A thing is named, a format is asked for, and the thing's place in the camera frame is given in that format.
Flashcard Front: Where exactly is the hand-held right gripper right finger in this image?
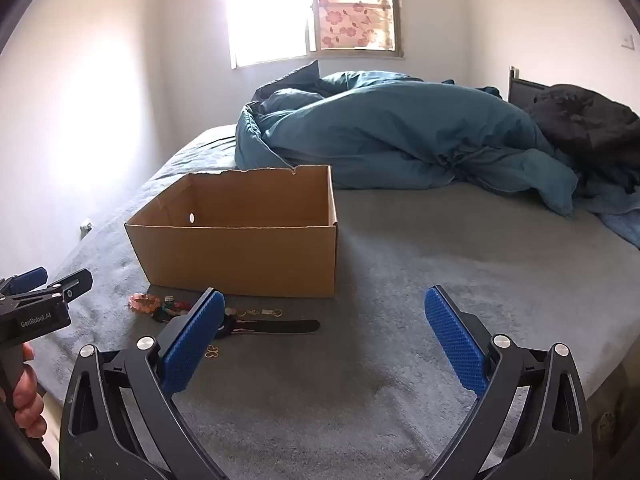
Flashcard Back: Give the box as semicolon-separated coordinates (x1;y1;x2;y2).
424;285;594;480

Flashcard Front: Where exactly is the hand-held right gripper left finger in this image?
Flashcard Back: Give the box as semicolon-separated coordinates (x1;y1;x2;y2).
59;287;226;480

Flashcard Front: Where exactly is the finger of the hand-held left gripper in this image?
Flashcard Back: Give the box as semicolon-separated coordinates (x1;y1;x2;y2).
0;267;49;296
15;268;94;307

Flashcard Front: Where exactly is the multicoloured bead bracelet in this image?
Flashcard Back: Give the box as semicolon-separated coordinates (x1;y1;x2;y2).
152;299;195;322

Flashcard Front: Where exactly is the orange bead bracelet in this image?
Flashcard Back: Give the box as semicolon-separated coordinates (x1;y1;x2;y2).
128;293;162;315

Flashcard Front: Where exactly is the black wristwatch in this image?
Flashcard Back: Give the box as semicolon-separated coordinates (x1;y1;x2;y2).
212;307;322;340

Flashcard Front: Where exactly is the brown cardboard box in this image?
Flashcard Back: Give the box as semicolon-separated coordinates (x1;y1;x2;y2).
124;164;338;298

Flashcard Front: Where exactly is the person's left hand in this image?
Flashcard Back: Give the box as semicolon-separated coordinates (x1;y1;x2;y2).
12;342;48;438

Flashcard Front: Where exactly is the blue towel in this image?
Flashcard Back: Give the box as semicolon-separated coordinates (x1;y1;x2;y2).
575;180;640;251

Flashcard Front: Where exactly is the teal duvet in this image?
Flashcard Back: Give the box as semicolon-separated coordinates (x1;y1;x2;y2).
234;71;581;218

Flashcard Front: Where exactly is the black jacket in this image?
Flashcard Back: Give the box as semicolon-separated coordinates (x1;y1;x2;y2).
522;84;640;197

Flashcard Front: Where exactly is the dark bed headboard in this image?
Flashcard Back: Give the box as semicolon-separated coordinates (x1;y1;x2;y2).
507;66;557;112

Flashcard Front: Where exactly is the dark blue pillow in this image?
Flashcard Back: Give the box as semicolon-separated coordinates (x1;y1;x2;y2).
251;60;321;104

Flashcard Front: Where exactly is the window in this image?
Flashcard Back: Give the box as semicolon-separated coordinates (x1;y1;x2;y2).
222;0;404;69

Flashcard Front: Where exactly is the floral window film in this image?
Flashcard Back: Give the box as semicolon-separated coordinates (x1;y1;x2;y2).
313;0;396;51

